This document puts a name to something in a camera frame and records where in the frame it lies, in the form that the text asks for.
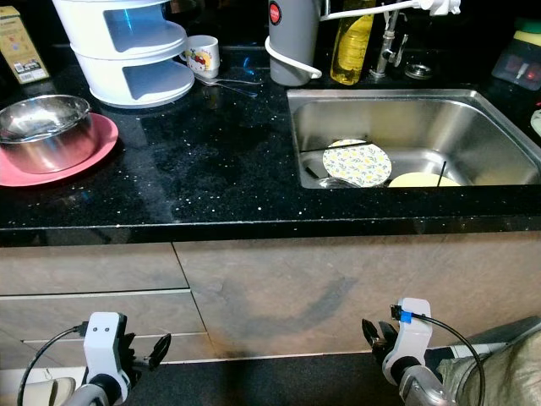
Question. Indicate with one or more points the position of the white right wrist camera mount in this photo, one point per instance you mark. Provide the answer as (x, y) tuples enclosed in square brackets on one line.
[(412, 334)]

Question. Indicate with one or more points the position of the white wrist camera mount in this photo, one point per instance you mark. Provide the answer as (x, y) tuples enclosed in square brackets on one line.
[(104, 342), (412, 334)]

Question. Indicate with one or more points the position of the stone-look cabinet door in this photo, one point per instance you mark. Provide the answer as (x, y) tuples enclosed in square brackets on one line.
[(347, 288)]

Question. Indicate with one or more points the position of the yellow cardboard box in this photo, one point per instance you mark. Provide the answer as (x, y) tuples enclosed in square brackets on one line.
[(21, 46)]

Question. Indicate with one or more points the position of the small white printed cup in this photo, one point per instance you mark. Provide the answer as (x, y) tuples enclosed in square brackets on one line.
[(202, 57)]

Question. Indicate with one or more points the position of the green yellow sponge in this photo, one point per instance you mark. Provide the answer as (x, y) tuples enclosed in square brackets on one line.
[(528, 34)]

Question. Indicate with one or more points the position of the steel faucet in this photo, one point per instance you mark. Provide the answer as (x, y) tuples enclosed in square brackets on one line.
[(387, 52)]

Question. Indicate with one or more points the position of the grey jug with red button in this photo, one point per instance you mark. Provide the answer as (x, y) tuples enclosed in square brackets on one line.
[(287, 51)]

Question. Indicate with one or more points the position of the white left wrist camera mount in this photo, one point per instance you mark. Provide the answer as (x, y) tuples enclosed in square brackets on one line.
[(104, 342)]

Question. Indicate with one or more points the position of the pale yellow plate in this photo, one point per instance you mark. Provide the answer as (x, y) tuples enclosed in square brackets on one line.
[(418, 181)]

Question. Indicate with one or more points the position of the clear plastic container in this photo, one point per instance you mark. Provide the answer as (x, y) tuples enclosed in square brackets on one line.
[(520, 68)]

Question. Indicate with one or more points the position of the pink red plate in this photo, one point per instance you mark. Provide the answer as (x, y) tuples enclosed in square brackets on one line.
[(101, 148)]

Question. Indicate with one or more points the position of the floral patterned plate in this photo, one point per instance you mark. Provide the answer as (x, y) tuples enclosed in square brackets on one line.
[(359, 165)]

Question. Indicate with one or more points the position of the thin steel spoon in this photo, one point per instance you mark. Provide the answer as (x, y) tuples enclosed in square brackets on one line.
[(232, 82)]

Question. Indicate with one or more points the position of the steel cooking pot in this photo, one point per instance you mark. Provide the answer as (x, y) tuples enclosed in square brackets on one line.
[(46, 152)]

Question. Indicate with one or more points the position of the black chopstick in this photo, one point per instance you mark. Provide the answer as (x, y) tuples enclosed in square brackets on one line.
[(330, 149), (441, 173)]

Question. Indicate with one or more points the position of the stainless steel sink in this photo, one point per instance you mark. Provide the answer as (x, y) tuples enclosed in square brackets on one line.
[(414, 118)]

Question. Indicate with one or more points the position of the yellow oil bottle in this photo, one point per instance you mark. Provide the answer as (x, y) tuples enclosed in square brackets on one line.
[(352, 55)]

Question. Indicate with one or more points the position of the small steel bowl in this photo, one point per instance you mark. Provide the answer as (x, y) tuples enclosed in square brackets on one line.
[(336, 183)]

